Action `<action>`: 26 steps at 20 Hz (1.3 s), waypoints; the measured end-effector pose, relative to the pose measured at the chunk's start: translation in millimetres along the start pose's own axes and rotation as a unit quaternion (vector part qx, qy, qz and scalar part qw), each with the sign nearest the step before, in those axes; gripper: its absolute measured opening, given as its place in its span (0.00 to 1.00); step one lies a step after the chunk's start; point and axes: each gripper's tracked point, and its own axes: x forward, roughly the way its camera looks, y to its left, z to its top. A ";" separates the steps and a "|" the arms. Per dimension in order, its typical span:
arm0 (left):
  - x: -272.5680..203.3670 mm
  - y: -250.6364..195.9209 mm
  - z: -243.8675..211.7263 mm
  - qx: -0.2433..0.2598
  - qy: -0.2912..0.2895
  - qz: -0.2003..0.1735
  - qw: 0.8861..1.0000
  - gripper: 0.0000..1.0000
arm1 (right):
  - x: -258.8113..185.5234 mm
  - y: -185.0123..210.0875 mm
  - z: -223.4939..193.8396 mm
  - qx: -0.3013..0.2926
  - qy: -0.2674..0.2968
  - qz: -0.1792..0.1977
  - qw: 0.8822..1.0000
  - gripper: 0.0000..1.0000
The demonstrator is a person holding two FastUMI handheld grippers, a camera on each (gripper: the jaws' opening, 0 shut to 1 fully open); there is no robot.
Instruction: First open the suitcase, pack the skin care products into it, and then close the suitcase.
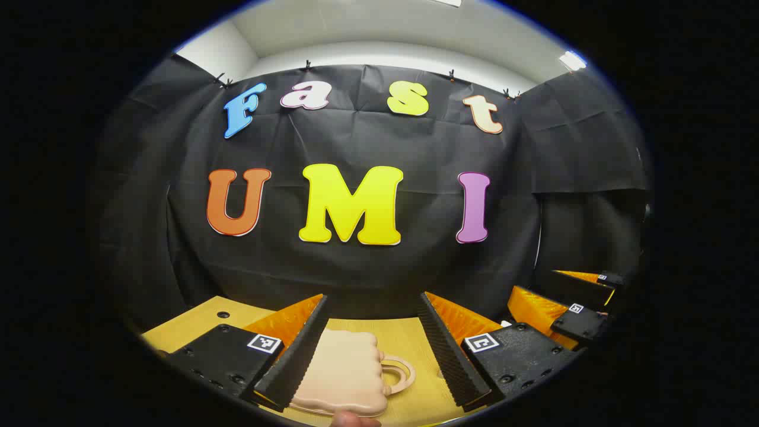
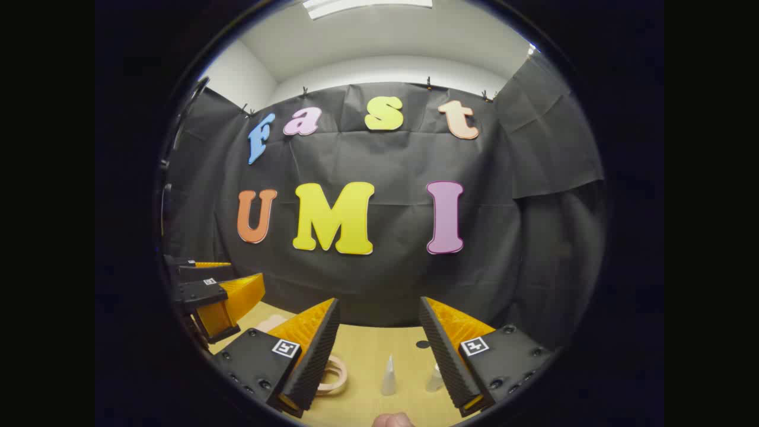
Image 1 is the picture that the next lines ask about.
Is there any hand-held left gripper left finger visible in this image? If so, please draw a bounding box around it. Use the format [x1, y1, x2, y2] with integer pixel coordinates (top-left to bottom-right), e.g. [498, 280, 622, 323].
[157, 294, 331, 413]

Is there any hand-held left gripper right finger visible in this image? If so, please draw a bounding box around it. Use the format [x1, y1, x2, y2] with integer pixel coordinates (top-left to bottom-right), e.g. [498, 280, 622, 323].
[418, 291, 585, 413]

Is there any black backdrop cloth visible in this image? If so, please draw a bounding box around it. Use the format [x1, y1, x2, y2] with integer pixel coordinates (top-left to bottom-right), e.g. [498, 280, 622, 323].
[95, 53, 653, 333]

